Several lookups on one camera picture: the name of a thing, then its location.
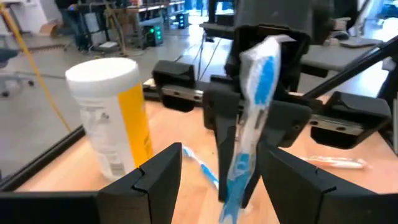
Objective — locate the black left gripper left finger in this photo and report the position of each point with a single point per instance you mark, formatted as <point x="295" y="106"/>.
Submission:
<point x="93" y="208"/>

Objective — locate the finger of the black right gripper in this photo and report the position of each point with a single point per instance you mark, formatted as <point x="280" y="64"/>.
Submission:
<point x="289" y="124"/>
<point x="222" y="140"/>

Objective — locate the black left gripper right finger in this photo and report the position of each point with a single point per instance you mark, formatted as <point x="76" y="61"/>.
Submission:
<point x="326" y="205"/>

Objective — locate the blue toothbrush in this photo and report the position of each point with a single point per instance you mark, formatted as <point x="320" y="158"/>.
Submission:
<point x="264" y="77"/>
<point x="202" y="169"/>

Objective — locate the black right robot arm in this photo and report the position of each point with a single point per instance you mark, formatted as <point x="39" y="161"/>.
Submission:
<point x="280" y="12"/>

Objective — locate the black equipment with green lights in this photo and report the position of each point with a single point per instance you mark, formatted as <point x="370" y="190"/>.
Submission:
<point x="154" y="35"/>

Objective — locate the white canister with yellow label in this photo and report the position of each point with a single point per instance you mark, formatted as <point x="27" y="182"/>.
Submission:
<point x="102" y="102"/>

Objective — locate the grey desk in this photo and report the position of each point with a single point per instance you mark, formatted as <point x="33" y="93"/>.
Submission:
<point x="335" y="57"/>

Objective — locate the grey laptop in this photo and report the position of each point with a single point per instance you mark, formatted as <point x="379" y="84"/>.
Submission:
<point x="360" y="42"/>

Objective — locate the person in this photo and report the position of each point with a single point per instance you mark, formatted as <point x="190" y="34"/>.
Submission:
<point x="73" y="21"/>

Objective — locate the brown cardboard box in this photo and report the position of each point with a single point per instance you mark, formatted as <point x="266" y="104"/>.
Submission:
<point x="51" y="29"/>

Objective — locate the grey office chair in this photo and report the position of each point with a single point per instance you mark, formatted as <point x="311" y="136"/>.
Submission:
<point x="9" y="59"/>

